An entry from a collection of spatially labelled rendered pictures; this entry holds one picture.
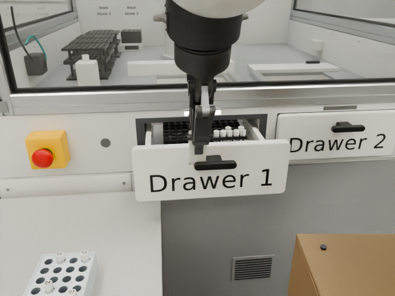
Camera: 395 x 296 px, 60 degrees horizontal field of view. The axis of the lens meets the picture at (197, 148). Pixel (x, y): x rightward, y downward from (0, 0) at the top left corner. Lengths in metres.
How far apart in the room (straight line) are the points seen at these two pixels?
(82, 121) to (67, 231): 0.23
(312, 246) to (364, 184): 0.51
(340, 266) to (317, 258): 0.03
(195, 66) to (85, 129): 0.39
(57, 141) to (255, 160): 0.40
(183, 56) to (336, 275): 0.33
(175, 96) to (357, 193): 0.54
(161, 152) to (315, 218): 0.51
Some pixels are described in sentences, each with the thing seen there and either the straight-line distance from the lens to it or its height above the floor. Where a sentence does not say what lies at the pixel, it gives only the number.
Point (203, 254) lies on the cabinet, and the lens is 0.96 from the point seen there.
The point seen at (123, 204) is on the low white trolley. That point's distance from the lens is 0.77.
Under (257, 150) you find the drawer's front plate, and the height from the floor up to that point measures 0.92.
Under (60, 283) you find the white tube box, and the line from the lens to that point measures 0.57.
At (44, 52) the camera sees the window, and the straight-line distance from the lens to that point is 0.76.
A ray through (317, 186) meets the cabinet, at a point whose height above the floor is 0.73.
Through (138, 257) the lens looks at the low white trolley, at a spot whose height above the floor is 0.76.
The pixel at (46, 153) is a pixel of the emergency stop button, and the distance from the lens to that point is 0.74.
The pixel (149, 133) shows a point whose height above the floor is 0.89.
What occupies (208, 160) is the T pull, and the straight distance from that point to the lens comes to 0.60.
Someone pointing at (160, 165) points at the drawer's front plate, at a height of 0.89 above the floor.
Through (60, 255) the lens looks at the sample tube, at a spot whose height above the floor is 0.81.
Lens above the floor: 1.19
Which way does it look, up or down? 25 degrees down
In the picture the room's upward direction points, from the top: straight up
